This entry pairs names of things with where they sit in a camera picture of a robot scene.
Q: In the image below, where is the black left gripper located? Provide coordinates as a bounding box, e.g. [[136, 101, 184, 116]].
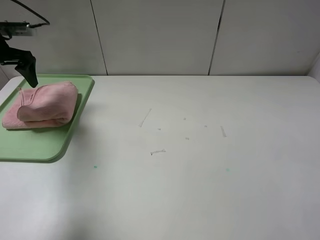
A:
[[0, 35, 38, 87]]

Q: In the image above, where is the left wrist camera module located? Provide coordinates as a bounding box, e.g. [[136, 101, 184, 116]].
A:
[[0, 21, 33, 37]]

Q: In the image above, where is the pink fluffy towel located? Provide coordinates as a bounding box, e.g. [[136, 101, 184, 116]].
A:
[[2, 81, 78, 130]]

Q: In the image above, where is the green plastic tray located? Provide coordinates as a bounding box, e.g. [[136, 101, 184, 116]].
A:
[[0, 74, 95, 163]]

